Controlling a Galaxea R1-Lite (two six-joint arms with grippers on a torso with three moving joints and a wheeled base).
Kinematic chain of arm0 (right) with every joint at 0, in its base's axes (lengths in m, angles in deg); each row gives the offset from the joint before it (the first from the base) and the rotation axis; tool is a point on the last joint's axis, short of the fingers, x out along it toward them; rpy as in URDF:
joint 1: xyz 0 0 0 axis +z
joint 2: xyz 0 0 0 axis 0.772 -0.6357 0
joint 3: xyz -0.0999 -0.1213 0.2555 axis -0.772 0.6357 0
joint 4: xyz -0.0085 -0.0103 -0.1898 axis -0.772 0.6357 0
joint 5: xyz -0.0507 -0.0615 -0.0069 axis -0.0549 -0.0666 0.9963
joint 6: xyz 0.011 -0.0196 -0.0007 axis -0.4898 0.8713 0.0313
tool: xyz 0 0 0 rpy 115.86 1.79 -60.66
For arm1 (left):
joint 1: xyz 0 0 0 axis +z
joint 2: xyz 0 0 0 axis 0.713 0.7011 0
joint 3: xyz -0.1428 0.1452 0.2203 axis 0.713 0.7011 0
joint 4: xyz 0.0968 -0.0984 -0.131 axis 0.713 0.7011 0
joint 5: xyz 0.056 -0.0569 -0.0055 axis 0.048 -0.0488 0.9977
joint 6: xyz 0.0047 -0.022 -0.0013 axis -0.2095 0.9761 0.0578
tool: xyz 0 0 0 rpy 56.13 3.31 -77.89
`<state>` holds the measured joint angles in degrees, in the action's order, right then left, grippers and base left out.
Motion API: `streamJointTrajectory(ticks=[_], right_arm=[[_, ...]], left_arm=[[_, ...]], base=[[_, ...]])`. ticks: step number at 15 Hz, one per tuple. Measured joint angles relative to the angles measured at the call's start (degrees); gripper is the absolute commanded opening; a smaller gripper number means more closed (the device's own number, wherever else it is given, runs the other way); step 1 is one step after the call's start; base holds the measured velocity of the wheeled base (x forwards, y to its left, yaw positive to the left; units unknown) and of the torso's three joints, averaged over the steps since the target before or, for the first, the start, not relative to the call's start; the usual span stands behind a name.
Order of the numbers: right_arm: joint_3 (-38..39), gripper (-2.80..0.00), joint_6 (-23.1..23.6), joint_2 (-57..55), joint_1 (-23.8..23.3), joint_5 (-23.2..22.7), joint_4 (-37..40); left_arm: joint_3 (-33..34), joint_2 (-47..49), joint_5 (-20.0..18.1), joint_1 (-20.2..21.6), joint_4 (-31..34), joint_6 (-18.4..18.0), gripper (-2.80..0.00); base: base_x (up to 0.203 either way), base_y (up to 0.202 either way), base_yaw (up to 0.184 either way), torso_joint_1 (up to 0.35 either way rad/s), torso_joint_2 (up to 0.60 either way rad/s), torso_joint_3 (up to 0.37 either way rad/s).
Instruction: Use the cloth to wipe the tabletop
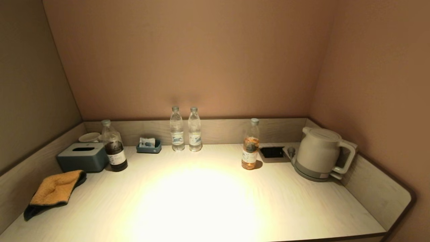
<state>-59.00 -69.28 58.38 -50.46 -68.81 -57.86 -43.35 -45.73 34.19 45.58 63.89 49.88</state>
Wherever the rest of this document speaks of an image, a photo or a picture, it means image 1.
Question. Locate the grey kettle base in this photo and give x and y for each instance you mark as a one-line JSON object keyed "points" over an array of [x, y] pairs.
{"points": [[304, 175]]}

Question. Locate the grey-blue tissue box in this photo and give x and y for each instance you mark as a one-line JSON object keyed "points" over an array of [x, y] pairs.
{"points": [[80, 161]]}

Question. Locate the white ceramic cup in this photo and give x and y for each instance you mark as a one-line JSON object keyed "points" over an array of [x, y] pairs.
{"points": [[89, 137]]}

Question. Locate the white tea sachet packet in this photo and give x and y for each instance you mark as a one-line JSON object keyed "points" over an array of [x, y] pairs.
{"points": [[147, 141]]}

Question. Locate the plastic bottle with dark drink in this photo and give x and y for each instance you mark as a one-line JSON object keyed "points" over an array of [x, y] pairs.
{"points": [[116, 155]]}

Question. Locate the cream electric kettle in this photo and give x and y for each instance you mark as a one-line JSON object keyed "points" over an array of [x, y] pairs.
{"points": [[317, 151]]}

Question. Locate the black recessed power socket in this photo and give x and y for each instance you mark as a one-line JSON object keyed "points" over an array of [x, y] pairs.
{"points": [[272, 152]]}

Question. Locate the clear water bottle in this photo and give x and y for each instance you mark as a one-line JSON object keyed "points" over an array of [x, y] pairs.
{"points": [[177, 134], [195, 134]]}

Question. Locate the plastic bottle with orange tea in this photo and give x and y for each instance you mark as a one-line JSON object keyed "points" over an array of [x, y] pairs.
{"points": [[250, 151]]}

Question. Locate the small blue-grey tray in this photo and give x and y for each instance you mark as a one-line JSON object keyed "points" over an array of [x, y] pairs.
{"points": [[149, 150]]}

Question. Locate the yellow cloth with dark backing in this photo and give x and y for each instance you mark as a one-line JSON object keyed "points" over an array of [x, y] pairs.
{"points": [[53, 190]]}

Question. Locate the grey kettle power plug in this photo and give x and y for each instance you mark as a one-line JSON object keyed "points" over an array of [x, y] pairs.
{"points": [[291, 151]]}

